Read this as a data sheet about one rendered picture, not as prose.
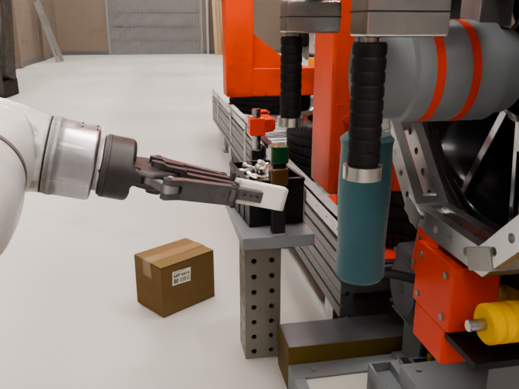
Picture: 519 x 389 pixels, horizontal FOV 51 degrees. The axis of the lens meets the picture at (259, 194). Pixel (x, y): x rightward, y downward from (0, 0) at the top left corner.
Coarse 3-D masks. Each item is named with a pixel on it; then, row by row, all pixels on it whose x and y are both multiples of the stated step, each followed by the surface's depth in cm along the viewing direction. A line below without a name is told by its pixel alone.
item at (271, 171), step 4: (268, 168) 123; (272, 168) 120; (280, 168) 120; (284, 168) 120; (268, 172) 123; (272, 172) 120; (276, 172) 120; (280, 172) 120; (284, 172) 120; (288, 172) 120; (268, 176) 123; (272, 176) 120; (276, 176) 120; (280, 176) 120; (284, 176) 120; (288, 176) 121; (268, 180) 123; (272, 180) 120; (276, 180) 120; (280, 180) 120; (284, 180) 121; (276, 184) 121; (280, 184) 121; (284, 184) 121
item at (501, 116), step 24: (456, 0) 96; (456, 120) 102; (480, 120) 103; (504, 120) 85; (456, 144) 101; (480, 144) 102; (504, 144) 102; (456, 168) 98; (480, 168) 93; (504, 168) 100; (456, 192) 96; (480, 192) 95; (504, 192) 95; (480, 216) 89; (504, 216) 88
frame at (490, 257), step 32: (384, 128) 104; (416, 128) 101; (416, 160) 101; (416, 192) 94; (416, 224) 93; (448, 224) 84; (480, 224) 84; (512, 224) 68; (480, 256) 74; (512, 256) 68
